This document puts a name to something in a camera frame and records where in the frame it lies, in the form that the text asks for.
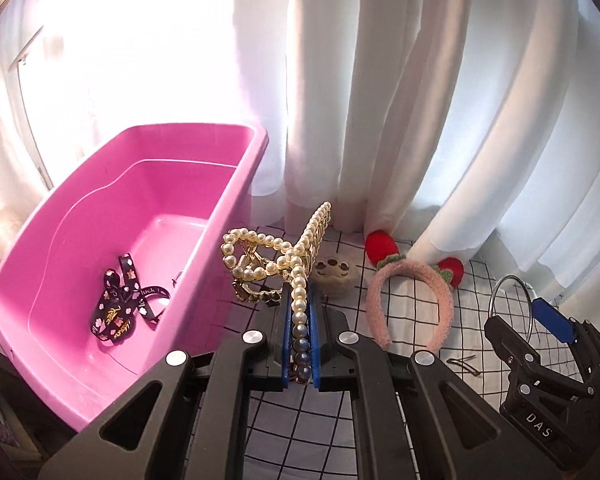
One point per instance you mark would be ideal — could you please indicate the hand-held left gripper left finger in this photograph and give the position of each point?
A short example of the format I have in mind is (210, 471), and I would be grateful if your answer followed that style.
(283, 340)

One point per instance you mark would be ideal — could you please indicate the pink plastic bin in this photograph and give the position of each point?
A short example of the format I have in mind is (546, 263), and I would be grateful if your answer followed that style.
(180, 195)

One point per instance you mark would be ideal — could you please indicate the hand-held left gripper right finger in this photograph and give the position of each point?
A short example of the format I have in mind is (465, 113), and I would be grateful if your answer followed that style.
(316, 345)

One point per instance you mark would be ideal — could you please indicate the thin metal bobby pin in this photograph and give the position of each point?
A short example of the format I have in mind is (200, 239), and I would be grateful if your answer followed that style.
(461, 358)
(467, 367)

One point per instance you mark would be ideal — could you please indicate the white grid tablecloth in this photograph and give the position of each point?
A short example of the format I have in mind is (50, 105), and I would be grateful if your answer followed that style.
(475, 310)

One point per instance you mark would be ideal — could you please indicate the white curtain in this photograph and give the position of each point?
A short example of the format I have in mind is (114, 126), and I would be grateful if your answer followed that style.
(380, 85)

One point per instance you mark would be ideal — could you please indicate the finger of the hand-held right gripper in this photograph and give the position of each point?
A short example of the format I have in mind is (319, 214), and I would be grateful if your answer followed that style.
(507, 340)
(552, 317)

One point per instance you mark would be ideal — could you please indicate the pearl hair clip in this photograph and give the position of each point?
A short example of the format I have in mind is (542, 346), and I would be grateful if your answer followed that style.
(297, 300)

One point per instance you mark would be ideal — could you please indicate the black printed ribbon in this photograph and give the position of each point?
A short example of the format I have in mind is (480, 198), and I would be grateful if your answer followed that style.
(112, 315)

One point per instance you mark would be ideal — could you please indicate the beige plush paw clip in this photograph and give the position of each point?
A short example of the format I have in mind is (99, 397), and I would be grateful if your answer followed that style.
(332, 275)

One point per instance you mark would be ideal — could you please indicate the pink fuzzy strawberry headband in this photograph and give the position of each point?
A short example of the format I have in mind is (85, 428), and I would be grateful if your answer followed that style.
(380, 305)

